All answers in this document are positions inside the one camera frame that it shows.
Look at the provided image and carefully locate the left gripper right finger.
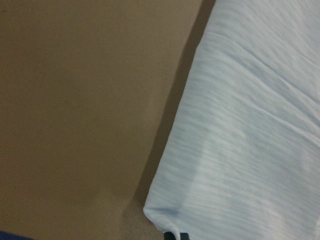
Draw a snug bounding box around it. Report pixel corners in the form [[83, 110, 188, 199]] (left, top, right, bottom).
[[180, 232, 189, 240]]

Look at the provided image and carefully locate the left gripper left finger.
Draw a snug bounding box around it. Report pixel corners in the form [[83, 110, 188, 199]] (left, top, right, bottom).
[[163, 232, 176, 240]]

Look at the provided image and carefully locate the light blue button shirt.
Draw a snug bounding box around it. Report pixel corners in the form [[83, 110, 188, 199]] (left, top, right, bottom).
[[143, 0, 320, 240]]

